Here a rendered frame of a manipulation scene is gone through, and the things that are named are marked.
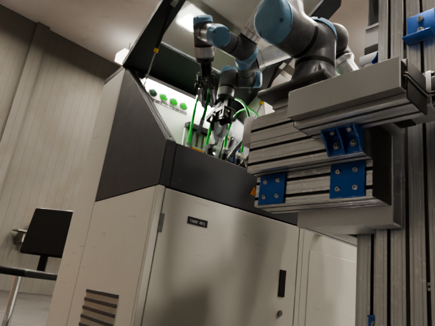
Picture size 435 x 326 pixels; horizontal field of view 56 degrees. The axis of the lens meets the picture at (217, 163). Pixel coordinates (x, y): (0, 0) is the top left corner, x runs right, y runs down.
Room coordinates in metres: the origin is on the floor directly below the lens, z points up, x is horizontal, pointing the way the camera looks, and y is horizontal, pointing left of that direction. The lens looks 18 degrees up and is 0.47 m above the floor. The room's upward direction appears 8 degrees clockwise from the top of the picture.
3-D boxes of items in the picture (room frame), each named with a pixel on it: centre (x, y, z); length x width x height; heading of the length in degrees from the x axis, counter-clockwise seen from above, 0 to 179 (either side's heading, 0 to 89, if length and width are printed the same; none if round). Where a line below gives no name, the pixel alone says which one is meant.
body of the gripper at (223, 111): (1.67, 0.00, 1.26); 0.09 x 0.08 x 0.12; 34
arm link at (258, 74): (1.63, -0.09, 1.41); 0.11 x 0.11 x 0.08; 75
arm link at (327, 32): (1.04, -0.24, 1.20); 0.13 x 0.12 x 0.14; 126
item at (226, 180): (1.52, -0.10, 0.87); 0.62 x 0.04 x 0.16; 125
